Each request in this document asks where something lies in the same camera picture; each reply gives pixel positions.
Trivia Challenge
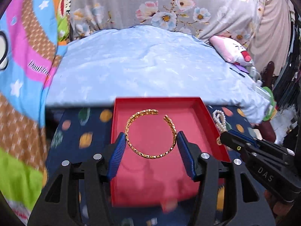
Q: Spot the gold cuff bangle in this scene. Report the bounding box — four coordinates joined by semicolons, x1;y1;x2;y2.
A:
124;109;177;160

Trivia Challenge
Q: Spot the red jewelry tray box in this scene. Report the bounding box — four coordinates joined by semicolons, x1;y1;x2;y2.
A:
110;97;230;207

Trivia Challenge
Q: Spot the person's right hand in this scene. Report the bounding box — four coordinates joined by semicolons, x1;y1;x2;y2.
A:
264;190;300;226

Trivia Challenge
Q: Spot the green cloth item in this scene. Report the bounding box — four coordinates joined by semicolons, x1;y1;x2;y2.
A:
263;86;277;121

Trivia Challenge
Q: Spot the navy space print sheet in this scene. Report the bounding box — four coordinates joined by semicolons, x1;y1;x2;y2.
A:
44;105;266;226

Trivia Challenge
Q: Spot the pink white plush toy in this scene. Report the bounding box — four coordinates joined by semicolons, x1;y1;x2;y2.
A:
209;35;254;66

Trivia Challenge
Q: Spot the beige hanging garment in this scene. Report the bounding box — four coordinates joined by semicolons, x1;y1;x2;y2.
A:
248;0;294;76

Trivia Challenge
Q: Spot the light blue pillow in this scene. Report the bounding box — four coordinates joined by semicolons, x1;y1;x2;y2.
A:
46;26;269;124

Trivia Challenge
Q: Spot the grey floral pillow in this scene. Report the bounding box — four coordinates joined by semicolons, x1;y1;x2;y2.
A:
70;0;266;47

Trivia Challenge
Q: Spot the colourful monkey cartoon blanket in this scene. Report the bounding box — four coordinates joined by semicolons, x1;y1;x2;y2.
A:
1;0;71;225

